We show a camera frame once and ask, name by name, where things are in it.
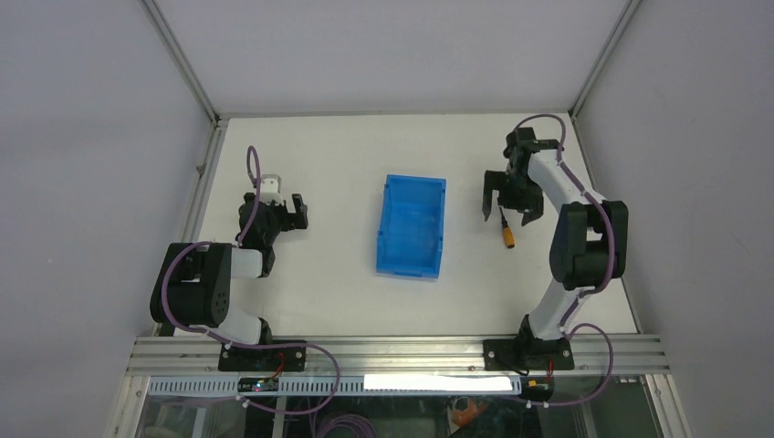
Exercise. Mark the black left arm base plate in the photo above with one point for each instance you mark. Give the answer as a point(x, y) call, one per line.
point(289, 356)

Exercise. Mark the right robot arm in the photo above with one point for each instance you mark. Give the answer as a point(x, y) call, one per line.
point(588, 248)

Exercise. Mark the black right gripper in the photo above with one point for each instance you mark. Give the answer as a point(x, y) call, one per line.
point(532, 203)

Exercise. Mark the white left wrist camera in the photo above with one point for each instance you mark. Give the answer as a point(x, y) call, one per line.
point(270, 190)

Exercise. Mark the orange object under table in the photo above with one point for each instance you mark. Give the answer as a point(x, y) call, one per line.
point(463, 410)

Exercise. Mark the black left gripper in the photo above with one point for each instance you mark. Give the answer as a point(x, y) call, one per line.
point(290, 220)

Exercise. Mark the blue plastic bin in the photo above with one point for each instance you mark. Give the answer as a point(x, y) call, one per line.
point(410, 238)

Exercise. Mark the small electronics board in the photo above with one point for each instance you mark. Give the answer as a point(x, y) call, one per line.
point(254, 385)

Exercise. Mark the aluminium front rail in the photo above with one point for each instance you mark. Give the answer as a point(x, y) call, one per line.
point(621, 354)

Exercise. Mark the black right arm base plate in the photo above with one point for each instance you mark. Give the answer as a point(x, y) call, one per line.
point(527, 355)

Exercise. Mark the white slotted cable duct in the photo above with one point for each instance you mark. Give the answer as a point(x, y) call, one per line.
point(367, 385)

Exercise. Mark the orange black screwdriver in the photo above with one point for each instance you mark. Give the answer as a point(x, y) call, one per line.
point(507, 235)

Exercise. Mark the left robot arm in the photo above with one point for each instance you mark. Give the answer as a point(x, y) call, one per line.
point(193, 288)

